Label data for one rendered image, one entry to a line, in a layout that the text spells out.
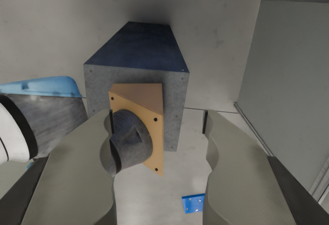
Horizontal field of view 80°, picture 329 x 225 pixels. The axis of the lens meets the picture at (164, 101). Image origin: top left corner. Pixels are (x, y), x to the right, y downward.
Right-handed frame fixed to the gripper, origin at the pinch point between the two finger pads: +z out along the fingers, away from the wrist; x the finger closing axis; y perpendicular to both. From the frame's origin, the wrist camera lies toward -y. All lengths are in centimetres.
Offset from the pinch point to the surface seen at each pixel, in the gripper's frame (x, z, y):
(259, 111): 71, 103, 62
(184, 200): 36, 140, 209
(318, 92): 71, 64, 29
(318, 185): 71, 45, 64
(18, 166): -119, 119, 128
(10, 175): -119, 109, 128
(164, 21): 6, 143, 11
